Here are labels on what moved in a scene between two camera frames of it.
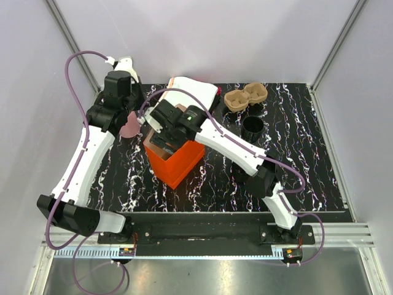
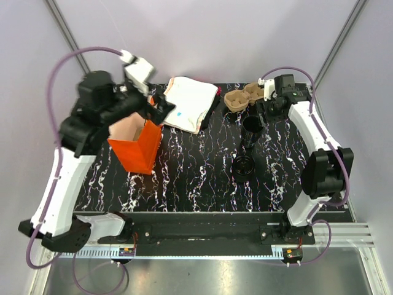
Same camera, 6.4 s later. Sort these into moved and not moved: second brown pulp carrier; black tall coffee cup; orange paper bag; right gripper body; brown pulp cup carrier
Moved: brown pulp cup carrier; orange paper bag; right gripper body
Not moved: second brown pulp carrier; black tall coffee cup
